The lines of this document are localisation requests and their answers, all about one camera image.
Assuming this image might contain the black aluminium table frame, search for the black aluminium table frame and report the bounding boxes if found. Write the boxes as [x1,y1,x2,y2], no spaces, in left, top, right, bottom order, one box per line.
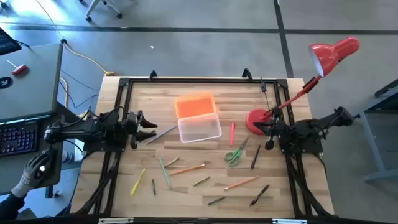
[71,76,335,218]

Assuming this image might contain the dark purple pen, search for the dark purple pen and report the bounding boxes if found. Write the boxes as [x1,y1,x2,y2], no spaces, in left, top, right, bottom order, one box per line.
[250,144,262,171]

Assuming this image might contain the black pen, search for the black pen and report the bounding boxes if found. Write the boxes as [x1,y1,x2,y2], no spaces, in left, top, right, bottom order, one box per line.
[249,184,271,207]

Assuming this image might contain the office chair base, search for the office chair base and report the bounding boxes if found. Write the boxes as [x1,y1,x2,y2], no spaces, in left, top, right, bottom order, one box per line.
[79,0,123,22]

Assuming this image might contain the black lamp cord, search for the black lamp cord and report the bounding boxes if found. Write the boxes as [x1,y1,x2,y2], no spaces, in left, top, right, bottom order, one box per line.
[259,77,272,114]

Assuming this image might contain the dark grey desk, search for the dark grey desk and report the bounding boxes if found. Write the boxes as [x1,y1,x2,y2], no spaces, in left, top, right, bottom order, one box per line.
[0,102,81,197]

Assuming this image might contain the table with grey-blue legs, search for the table with grey-blue legs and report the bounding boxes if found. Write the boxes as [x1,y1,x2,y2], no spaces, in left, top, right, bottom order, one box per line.
[351,79,398,184]

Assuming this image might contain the yellow floor cable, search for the yellow floor cable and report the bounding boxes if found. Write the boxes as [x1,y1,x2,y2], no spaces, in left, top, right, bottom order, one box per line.
[35,0,116,77]

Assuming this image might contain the dark green pen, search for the dark green pen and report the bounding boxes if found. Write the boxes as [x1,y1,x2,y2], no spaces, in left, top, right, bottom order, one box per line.
[207,195,226,206]

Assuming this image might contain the black screen device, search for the black screen device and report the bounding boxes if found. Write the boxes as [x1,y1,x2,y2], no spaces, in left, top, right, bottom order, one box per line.
[0,27,22,57]

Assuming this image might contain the yellow marker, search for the yellow marker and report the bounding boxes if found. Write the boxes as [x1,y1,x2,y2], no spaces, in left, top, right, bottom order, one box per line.
[130,168,147,197]

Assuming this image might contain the red handled tool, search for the red handled tool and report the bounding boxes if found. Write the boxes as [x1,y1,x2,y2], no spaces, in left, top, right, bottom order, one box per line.
[6,59,29,77]

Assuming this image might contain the olive green crayon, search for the olive green crayon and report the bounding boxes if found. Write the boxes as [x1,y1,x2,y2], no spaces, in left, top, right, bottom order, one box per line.
[164,157,181,169]
[192,175,211,187]

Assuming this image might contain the pink pen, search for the pink pen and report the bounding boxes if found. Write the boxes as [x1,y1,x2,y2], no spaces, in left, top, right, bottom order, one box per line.
[229,121,236,147]

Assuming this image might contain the black computer mouse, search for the black computer mouse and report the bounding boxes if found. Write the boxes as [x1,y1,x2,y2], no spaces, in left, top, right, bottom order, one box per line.
[37,148,54,178]

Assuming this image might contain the person's forearm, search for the person's forearm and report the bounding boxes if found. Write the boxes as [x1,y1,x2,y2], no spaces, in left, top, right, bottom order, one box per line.
[0,192,25,222]

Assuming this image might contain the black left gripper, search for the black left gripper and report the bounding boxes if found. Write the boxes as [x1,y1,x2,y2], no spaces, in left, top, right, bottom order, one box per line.
[123,110,159,151]

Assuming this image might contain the red desk lamp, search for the red desk lamp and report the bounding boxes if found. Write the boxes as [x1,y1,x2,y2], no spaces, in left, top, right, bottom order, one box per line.
[245,36,361,136]

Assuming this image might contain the green handled scissors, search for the green handled scissors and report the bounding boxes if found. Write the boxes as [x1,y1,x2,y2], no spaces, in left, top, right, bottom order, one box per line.
[224,135,251,168]

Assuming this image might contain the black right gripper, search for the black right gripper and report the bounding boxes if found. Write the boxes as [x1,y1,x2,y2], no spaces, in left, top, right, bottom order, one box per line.
[253,116,292,151]

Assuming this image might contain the clear box with orange lid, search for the clear box with orange lid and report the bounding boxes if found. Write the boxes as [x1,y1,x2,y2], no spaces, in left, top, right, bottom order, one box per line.
[174,92,223,144]

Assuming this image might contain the silver aluminium bracket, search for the silver aluminium bracket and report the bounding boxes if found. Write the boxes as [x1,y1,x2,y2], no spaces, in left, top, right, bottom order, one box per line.
[98,217,134,224]
[272,218,308,224]

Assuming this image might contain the black keyboard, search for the black keyboard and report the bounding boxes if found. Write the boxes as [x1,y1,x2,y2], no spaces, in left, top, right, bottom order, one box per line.
[0,121,40,158]

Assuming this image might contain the person's hand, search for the person's hand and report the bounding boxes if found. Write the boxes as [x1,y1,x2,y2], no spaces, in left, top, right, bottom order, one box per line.
[11,151,52,199]

